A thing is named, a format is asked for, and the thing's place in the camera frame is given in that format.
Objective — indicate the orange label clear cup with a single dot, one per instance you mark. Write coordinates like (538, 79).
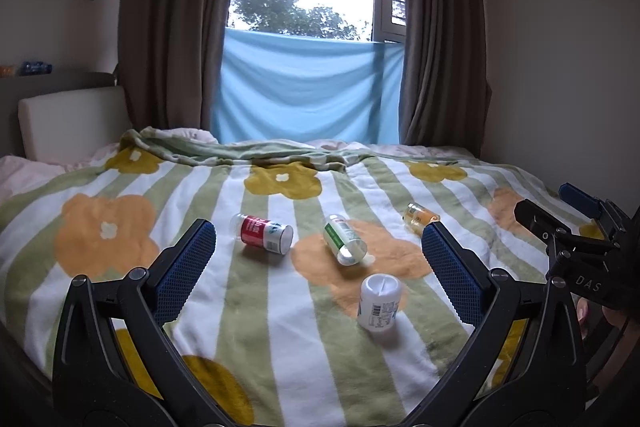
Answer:
(416, 218)

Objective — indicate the white headboard cushion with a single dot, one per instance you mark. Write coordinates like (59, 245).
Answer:
(66, 127)

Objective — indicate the light blue hanging sheet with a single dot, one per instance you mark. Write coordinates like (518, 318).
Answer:
(304, 89)

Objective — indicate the red and white cup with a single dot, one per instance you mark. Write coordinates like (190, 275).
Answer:
(263, 233)

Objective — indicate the blue toy on shelf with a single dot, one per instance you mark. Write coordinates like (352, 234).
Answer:
(35, 68)

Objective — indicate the green label clear cup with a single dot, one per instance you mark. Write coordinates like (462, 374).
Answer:
(345, 244)

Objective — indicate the person's right hand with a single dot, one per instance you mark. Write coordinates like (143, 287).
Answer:
(590, 314)

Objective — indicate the brown curtain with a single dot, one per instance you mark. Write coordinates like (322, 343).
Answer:
(444, 92)
(169, 60)

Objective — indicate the floral striped fleece blanket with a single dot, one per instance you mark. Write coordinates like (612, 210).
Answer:
(275, 339)

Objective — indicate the brown left curtain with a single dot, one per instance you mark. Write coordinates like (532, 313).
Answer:
(169, 60)

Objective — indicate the white blue label cup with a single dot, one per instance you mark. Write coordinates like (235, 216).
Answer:
(380, 297)

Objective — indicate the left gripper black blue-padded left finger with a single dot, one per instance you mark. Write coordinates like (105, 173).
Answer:
(92, 384)

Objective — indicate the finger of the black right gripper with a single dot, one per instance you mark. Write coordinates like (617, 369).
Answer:
(607, 215)
(551, 231)

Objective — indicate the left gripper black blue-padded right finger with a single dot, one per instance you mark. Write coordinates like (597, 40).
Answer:
(547, 383)

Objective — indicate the brown right curtain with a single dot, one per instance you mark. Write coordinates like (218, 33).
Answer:
(444, 92)

